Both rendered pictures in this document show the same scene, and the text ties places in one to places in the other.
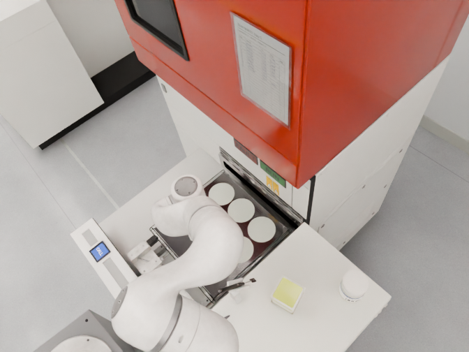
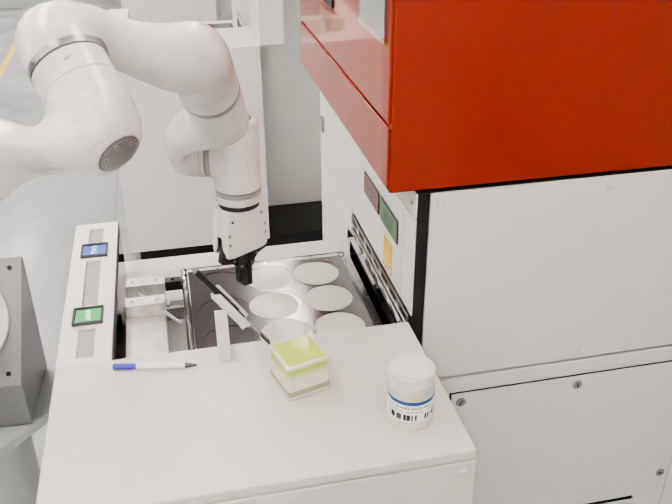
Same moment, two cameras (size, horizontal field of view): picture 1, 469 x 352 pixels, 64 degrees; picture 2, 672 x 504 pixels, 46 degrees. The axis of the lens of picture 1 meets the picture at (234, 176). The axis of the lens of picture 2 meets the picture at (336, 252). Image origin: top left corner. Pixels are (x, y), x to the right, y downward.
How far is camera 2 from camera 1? 0.89 m
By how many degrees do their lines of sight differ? 31
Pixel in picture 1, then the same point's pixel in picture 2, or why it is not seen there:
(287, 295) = (295, 352)
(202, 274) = (139, 26)
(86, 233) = (95, 232)
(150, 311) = (59, 12)
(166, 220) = (177, 120)
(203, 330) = (99, 71)
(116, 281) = (85, 284)
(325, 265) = not seen: hidden behind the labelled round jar
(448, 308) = not seen: outside the picture
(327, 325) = (333, 436)
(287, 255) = (345, 343)
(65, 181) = not seen: hidden behind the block
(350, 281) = (403, 362)
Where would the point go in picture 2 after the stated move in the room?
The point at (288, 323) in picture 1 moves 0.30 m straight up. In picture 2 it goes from (274, 409) to (265, 239)
